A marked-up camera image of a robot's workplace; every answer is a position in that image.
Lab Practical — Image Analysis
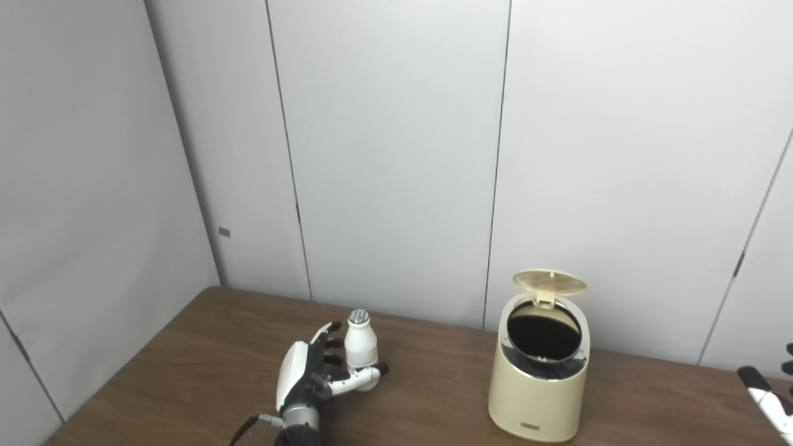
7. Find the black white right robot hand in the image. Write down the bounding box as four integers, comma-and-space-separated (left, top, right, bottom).
737, 344, 793, 446

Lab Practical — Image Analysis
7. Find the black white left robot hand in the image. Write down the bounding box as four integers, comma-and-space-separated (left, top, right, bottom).
275, 321, 390, 413

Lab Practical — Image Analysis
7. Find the small white plastic bottle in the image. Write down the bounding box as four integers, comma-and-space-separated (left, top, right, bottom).
344, 310, 380, 392

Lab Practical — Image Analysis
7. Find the round cream bin lid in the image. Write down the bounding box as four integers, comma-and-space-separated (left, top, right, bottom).
513, 269, 587, 308

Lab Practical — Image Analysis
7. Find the cream-colored bin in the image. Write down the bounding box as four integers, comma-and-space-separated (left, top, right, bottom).
488, 291, 591, 443

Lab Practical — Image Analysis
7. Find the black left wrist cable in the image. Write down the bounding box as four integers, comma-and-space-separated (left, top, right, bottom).
229, 414, 286, 446

